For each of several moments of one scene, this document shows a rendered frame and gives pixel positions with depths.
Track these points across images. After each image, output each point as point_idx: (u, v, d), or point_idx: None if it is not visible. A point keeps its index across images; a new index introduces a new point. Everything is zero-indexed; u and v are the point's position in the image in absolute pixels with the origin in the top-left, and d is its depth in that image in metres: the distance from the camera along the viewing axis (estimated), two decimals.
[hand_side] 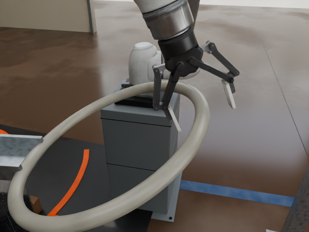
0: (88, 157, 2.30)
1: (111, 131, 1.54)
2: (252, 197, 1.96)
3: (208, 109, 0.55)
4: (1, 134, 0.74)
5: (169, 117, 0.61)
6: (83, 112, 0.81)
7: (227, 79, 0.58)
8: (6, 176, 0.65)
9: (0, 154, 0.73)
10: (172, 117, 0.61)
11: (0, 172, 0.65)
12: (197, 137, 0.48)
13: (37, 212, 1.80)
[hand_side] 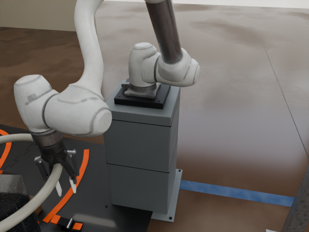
0: (88, 157, 2.30)
1: (111, 131, 1.54)
2: (252, 197, 1.96)
3: (56, 179, 0.83)
4: None
5: (54, 186, 0.93)
6: None
7: (71, 176, 0.92)
8: None
9: None
10: (55, 187, 0.93)
11: None
12: (37, 201, 0.76)
13: (37, 212, 1.80)
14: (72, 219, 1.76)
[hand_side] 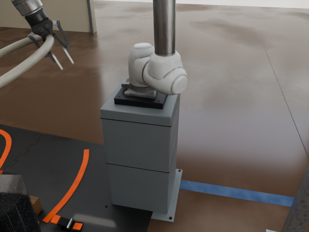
0: (88, 157, 2.30)
1: (111, 131, 1.54)
2: (252, 197, 1.96)
3: (51, 39, 0.98)
4: None
5: (54, 60, 1.09)
6: None
7: (64, 46, 1.08)
8: None
9: None
10: (55, 60, 1.08)
11: None
12: (42, 49, 0.91)
13: (37, 212, 1.80)
14: (72, 219, 1.76)
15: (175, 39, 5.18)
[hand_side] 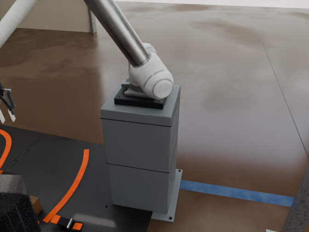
0: (88, 157, 2.30)
1: (111, 131, 1.54)
2: (252, 197, 1.96)
3: None
4: None
5: None
6: None
7: (8, 108, 1.31)
8: None
9: None
10: None
11: None
12: None
13: (37, 212, 1.80)
14: (72, 219, 1.76)
15: (175, 39, 5.18)
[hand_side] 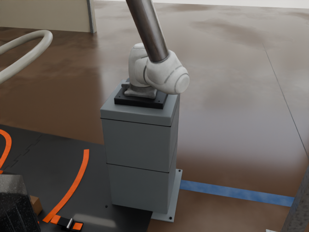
0: (88, 157, 2.30)
1: (111, 131, 1.54)
2: (252, 197, 1.96)
3: (49, 36, 0.98)
4: None
5: None
6: None
7: None
8: None
9: None
10: None
11: None
12: (40, 45, 0.91)
13: (37, 212, 1.80)
14: (72, 219, 1.76)
15: (175, 39, 5.18)
